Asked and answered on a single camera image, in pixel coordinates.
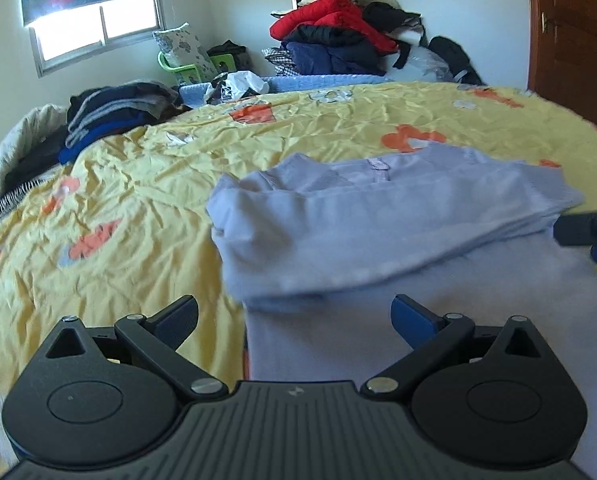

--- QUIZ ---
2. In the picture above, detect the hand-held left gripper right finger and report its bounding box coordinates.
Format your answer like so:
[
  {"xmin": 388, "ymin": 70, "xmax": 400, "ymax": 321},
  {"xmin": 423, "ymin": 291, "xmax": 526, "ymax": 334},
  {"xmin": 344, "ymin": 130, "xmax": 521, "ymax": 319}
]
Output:
[{"xmin": 361, "ymin": 294, "xmax": 567, "ymax": 403}]

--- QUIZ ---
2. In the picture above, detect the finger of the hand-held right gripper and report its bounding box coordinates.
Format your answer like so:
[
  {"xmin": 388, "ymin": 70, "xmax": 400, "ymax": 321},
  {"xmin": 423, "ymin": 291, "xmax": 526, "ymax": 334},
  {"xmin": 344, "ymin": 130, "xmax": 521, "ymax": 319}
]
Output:
[{"xmin": 553, "ymin": 207, "xmax": 597, "ymax": 263}]

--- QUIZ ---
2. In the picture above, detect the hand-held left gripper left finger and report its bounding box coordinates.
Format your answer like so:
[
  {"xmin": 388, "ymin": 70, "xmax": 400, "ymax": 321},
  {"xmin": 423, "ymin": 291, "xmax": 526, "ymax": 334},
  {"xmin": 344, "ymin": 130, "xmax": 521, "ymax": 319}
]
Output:
[{"xmin": 31, "ymin": 294, "xmax": 229, "ymax": 403}]

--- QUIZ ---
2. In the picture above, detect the lavender knit sweater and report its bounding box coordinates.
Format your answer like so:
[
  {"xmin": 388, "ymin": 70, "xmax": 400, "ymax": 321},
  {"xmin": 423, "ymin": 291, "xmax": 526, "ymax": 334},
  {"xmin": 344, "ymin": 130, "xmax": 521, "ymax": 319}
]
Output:
[{"xmin": 206, "ymin": 145, "xmax": 597, "ymax": 480}]

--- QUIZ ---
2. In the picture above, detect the stack of folded dark clothes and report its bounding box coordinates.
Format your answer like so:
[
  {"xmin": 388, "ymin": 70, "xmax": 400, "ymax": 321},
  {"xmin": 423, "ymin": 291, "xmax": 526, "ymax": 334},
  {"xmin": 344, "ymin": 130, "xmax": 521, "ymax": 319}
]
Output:
[{"xmin": 58, "ymin": 80, "xmax": 192, "ymax": 166}]

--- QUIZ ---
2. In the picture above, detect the yellow printed bedsheet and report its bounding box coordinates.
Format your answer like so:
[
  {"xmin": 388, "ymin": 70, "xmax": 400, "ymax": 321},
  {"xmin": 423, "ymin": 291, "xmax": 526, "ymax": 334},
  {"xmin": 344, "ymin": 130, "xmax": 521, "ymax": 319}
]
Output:
[{"xmin": 0, "ymin": 80, "xmax": 597, "ymax": 480}]

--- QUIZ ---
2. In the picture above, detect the brown wooden door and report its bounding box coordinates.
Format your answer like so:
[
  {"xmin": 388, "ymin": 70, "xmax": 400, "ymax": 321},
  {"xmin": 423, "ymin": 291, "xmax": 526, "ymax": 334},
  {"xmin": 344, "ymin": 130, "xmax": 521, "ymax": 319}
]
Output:
[{"xmin": 526, "ymin": 0, "xmax": 597, "ymax": 141}]

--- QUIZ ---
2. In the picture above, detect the black backpack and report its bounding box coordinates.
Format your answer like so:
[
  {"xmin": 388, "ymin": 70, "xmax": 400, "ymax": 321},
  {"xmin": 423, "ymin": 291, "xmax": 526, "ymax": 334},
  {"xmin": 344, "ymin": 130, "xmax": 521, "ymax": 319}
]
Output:
[{"xmin": 429, "ymin": 36, "xmax": 484, "ymax": 86}]

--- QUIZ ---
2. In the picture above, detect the clear plastic bag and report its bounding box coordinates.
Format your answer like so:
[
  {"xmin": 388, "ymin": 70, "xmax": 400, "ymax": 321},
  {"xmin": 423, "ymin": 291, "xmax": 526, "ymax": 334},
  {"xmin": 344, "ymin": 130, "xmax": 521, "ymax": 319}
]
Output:
[{"xmin": 386, "ymin": 45, "xmax": 452, "ymax": 82}]

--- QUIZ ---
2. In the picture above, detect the white quilt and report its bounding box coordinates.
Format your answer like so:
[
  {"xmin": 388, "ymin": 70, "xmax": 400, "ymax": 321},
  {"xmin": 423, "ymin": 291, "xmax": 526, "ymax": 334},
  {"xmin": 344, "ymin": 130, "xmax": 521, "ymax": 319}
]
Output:
[{"xmin": 0, "ymin": 104, "xmax": 72, "ymax": 238}]

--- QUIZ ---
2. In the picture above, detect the white crumpled bag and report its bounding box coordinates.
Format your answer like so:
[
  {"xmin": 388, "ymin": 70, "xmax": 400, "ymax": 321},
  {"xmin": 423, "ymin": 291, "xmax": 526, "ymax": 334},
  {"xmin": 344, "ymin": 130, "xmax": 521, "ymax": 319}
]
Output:
[{"xmin": 206, "ymin": 71, "xmax": 270, "ymax": 103}]

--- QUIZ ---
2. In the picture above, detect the green plastic chair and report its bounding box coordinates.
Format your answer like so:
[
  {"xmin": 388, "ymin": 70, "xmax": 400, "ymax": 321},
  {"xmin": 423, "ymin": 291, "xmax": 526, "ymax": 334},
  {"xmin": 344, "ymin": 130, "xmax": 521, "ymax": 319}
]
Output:
[{"xmin": 157, "ymin": 50, "xmax": 239, "ymax": 86}]

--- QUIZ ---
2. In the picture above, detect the blue blanket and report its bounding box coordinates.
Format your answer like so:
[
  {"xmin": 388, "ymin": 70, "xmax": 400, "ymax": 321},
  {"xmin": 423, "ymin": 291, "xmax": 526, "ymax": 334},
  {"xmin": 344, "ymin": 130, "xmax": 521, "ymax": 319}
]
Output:
[{"xmin": 178, "ymin": 74, "xmax": 394, "ymax": 108}]

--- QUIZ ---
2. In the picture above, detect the floral grey pillow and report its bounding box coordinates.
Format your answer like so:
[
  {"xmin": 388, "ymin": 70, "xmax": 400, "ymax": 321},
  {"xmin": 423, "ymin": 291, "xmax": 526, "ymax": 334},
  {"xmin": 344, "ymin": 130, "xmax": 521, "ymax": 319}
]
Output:
[{"xmin": 152, "ymin": 22, "xmax": 219, "ymax": 86}]

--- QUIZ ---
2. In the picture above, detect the dark bag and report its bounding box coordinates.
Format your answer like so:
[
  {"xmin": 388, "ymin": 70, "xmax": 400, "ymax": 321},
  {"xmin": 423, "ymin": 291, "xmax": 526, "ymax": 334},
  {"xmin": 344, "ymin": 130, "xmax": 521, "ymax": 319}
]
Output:
[{"xmin": 207, "ymin": 40, "xmax": 249, "ymax": 72}]

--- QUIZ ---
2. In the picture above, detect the houndstooth cloth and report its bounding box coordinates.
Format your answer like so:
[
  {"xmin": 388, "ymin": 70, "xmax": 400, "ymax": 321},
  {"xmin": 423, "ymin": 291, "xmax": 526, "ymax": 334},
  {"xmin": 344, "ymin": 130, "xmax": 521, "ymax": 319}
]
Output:
[{"xmin": 261, "ymin": 47, "xmax": 296, "ymax": 78}]

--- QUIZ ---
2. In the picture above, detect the navy jacket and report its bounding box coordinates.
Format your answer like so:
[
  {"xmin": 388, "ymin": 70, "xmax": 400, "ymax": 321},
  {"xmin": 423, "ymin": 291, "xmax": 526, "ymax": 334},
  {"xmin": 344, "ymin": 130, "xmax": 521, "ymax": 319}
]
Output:
[{"xmin": 283, "ymin": 25, "xmax": 394, "ymax": 78}]

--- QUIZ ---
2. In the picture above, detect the window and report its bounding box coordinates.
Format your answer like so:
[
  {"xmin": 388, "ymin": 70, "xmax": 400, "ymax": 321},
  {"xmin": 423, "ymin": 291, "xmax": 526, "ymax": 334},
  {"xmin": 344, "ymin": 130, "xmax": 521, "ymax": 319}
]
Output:
[{"xmin": 28, "ymin": 0, "xmax": 166, "ymax": 78}]

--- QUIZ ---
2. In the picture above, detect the red jacket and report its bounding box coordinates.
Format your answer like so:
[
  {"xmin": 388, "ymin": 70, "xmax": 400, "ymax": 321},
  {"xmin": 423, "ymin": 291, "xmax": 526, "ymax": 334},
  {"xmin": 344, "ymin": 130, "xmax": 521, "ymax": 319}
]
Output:
[{"xmin": 269, "ymin": 0, "xmax": 399, "ymax": 56}]

